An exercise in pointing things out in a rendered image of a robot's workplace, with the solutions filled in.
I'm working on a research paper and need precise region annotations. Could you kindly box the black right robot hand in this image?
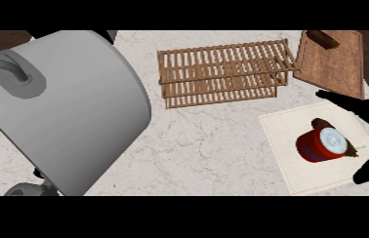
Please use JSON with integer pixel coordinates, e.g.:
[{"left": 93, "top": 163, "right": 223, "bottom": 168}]
[{"left": 314, "top": 89, "right": 369, "bottom": 186}]

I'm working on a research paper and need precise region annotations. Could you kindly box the red can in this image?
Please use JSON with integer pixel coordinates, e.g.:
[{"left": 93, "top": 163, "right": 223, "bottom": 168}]
[{"left": 293, "top": 126, "right": 349, "bottom": 164}]

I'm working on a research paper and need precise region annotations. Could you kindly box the cream square placemat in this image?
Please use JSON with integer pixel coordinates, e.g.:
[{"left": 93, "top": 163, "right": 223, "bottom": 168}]
[{"left": 256, "top": 99, "right": 369, "bottom": 196}]

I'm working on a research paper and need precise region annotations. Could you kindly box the wooden tiered shelf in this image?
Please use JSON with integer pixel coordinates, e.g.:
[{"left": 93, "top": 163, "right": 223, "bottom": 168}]
[{"left": 155, "top": 38, "right": 299, "bottom": 110}]

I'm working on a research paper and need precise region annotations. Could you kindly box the brown wooden cutting board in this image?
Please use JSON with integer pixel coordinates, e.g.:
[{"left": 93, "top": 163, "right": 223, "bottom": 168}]
[{"left": 292, "top": 29, "right": 366, "bottom": 100}]

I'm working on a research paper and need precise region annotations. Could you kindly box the dark brown wooden block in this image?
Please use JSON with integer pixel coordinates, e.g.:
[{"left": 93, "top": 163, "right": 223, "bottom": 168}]
[{"left": 305, "top": 29, "right": 341, "bottom": 51}]

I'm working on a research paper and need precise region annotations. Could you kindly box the dark brown wooden panel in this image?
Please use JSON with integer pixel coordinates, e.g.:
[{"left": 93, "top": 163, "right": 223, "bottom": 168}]
[{"left": 0, "top": 29, "right": 32, "bottom": 52}]

